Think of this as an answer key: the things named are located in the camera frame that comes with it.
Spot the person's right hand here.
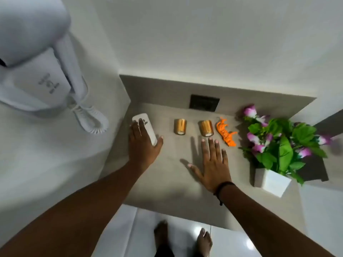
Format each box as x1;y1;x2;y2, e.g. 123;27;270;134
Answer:
187;137;234;193

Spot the person's left hand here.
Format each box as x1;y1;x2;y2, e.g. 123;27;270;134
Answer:
128;119;164;172

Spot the white remote control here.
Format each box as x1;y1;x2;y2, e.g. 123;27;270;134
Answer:
132;113;158;147

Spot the person's right forearm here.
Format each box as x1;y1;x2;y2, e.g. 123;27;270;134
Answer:
214;183;337;257

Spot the person's left forearm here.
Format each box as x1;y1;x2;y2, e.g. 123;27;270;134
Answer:
0;163;147;257

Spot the orange toy lizard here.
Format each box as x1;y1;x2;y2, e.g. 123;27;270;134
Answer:
216;117;238;147

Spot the gold candle holder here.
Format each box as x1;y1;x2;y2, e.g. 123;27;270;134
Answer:
174;118;187;136
199;120;214;137

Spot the black wristband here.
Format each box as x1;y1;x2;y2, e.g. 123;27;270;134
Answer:
213;181;236;206

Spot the white square plant pot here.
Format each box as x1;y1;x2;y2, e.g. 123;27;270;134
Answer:
254;168;292;198

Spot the artificial purple flower plant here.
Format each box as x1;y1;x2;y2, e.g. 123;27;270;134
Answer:
239;104;333;185

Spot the person's left foot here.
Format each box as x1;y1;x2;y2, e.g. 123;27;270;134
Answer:
153;220;169;250

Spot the person's foot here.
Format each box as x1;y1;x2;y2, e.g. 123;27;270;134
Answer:
196;228;213;257
153;220;169;250

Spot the person's right foot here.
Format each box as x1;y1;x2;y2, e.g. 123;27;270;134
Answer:
196;228;213;257

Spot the black wall socket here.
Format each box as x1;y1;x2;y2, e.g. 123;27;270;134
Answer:
189;94;220;112

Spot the white coiled cord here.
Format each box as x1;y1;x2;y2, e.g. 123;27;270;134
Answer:
70;103;109;135

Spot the white wall hair dryer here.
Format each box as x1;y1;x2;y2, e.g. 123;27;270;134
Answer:
0;0;89;113

